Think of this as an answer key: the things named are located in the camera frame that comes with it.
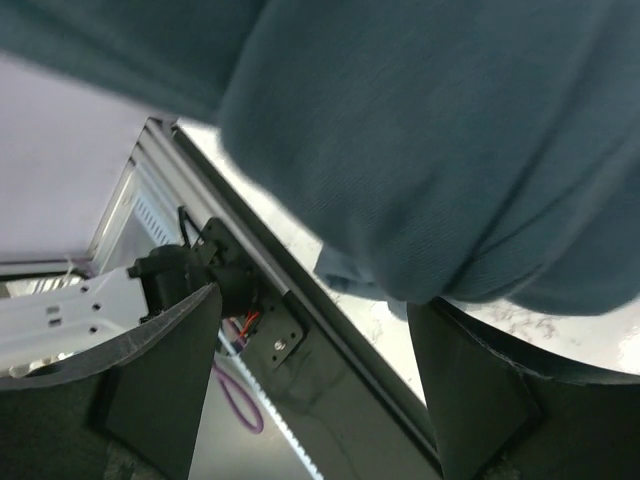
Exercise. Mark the black mounting base rail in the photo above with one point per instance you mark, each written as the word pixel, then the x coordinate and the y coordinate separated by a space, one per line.
pixel 349 410

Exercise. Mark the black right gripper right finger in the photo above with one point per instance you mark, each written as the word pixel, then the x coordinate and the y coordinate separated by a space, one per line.
pixel 502 408

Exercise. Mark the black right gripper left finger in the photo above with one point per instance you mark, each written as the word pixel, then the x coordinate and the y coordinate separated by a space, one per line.
pixel 129 408

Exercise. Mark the blue grey t shirt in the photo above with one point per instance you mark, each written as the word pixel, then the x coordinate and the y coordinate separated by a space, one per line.
pixel 473 150

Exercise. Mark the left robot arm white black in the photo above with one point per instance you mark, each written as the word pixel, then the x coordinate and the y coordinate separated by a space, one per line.
pixel 43 327

